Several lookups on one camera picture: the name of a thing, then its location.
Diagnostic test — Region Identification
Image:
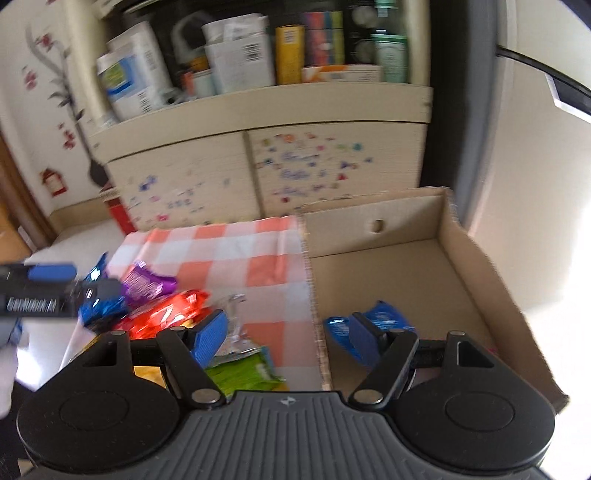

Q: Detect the white plastic jug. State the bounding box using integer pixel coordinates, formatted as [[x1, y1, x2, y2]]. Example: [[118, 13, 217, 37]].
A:
[[170, 13, 219, 72]]

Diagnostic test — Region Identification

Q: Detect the green snack packet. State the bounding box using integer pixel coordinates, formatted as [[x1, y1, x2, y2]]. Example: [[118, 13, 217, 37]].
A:
[[203, 345, 286, 398]]

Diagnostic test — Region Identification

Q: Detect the black bar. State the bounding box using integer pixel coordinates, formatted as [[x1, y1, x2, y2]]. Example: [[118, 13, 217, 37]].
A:
[[495, 43, 591, 123]]

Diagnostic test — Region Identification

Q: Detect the flower vase wall sticker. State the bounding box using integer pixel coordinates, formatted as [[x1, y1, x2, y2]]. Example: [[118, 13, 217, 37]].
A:
[[21, 24, 108, 189]]

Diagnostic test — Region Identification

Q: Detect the red snack packet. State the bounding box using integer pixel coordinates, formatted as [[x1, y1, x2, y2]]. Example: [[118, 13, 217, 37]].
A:
[[112, 289, 212, 341]]

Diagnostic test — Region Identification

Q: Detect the red patterned box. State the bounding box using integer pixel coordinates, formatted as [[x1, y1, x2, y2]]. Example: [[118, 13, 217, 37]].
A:
[[98, 181, 138, 234]]

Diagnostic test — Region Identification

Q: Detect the cream cabinet with stickers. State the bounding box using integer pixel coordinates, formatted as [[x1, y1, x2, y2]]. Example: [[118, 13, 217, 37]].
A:
[[85, 0, 435, 232]]

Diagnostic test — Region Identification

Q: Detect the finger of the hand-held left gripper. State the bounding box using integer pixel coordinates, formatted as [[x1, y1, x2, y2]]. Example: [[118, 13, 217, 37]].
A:
[[69, 277, 123, 306], [25, 261, 79, 282]]

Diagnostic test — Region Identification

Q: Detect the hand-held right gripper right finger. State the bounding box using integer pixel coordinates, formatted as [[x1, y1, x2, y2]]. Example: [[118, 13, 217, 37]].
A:
[[348, 312, 496, 409]]

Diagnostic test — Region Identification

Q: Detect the white box with barcode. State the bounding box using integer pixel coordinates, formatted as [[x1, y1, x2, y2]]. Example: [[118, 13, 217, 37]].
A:
[[202, 14, 276, 94]]

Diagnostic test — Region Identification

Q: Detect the green jar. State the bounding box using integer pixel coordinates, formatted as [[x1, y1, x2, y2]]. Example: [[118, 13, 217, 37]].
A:
[[370, 33, 410, 84]]

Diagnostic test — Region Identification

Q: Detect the orange white flat box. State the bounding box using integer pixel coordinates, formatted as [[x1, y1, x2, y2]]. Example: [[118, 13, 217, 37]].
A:
[[301, 64, 385, 85]]

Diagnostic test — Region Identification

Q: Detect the orange white checkered tablecloth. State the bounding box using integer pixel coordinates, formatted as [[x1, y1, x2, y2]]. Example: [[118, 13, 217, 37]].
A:
[[69, 215, 325, 393]]

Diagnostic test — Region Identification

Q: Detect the yellow box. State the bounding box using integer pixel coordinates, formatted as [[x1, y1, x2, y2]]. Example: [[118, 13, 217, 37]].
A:
[[275, 24, 306, 86]]

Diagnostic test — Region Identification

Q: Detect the blue snack packet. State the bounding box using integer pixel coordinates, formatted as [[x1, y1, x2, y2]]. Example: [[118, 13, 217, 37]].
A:
[[78, 252, 129, 334], [323, 301, 417, 366]]

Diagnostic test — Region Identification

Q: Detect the white carton with blue label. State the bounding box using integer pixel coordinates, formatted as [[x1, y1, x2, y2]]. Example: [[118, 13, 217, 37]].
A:
[[96, 20, 175, 123]]

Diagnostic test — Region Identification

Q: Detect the purple snack packet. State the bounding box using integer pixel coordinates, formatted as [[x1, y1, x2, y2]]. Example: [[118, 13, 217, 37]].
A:
[[120, 259, 179, 309]]

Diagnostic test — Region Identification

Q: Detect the person's left forearm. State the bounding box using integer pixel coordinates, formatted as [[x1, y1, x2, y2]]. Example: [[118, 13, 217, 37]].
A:
[[0, 318, 29, 418]]

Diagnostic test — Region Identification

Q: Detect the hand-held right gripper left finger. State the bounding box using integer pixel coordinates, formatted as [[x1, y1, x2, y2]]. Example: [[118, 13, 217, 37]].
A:
[[83, 309, 230, 409]]

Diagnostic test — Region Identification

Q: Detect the silver clear snack packet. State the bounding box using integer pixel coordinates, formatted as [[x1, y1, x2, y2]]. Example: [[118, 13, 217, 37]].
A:
[[216, 292, 260, 357]]

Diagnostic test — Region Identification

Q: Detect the wooden door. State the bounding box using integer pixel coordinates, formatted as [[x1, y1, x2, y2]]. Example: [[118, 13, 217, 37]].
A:
[[0, 131, 54, 264]]

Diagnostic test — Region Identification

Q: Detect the cardboard box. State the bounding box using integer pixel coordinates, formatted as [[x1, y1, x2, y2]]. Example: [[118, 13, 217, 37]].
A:
[[295, 185, 571, 414]]

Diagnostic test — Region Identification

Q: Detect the yellow snack packet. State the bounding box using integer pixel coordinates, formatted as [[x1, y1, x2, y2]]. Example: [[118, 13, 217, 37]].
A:
[[60, 322, 197, 389]]

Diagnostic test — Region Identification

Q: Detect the colourful striped box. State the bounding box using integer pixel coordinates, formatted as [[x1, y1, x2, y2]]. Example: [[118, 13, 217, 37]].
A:
[[302, 11, 345, 68]]

